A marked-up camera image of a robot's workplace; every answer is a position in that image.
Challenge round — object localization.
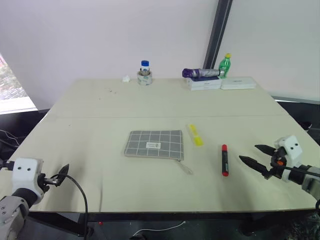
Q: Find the red and black marker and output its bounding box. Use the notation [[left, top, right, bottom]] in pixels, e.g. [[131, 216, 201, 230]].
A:
[[220, 143, 230, 177]]

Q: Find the bright window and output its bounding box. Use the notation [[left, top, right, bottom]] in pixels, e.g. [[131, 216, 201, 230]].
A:
[[0, 51, 39, 115]]

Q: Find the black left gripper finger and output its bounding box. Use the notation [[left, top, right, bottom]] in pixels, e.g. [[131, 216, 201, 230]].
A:
[[49, 174, 67, 188], [57, 163, 71, 177]]

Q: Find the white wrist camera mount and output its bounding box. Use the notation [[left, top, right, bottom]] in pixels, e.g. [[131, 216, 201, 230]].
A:
[[11, 157, 45, 201], [274, 135, 304, 168]]

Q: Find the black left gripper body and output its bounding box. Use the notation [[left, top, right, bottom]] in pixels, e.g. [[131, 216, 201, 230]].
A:
[[37, 173, 55, 193]]

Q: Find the blue capped small bottle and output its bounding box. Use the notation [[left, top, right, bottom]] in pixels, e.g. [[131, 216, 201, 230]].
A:
[[139, 59, 151, 76]]

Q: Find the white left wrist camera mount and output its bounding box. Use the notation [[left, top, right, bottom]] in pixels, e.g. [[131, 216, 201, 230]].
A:
[[11, 157, 45, 201]]

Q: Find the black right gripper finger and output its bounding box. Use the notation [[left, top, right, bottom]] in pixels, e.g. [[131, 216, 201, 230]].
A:
[[254, 144, 276, 155], [238, 155, 270, 174]]

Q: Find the white printed tape roll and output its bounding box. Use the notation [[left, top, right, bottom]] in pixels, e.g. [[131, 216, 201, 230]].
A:
[[136, 70, 154, 87]]

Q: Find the dark window frame post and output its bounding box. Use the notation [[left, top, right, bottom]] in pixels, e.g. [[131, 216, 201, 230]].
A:
[[202, 0, 234, 70]]

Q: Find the purple grey folded umbrella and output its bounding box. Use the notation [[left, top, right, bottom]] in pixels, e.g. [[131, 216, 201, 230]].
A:
[[181, 67, 227, 79]]

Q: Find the flat white box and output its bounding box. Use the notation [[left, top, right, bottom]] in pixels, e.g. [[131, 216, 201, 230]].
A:
[[220, 76, 257, 91]]

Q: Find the white floor cable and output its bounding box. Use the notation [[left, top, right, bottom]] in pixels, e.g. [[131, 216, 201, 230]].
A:
[[131, 220, 186, 237]]

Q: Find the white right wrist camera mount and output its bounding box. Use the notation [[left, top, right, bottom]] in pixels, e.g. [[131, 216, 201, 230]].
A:
[[274, 135, 304, 168]]

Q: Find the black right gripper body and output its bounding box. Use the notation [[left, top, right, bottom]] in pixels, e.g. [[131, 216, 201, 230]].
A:
[[261, 146, 287, 180]]

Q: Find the yellow highlighter pen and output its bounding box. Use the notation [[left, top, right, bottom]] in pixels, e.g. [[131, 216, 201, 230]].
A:
[[186, 123, 204, 147]]

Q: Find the grey checked pencil pouch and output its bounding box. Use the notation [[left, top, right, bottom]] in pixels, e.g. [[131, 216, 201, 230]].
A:
[[123, 129, 194, 176]]

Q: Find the white box with blue lid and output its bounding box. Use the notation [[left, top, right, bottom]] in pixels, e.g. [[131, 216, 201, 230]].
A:
[[186, 76, 222, 92]]

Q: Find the green plastic bottle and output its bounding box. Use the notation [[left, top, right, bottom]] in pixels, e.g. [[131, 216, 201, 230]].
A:
[[218, 52, 232, 79]]

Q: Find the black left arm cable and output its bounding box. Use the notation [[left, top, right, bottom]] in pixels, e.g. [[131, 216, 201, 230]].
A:
[[64, 174, 90, 237]]

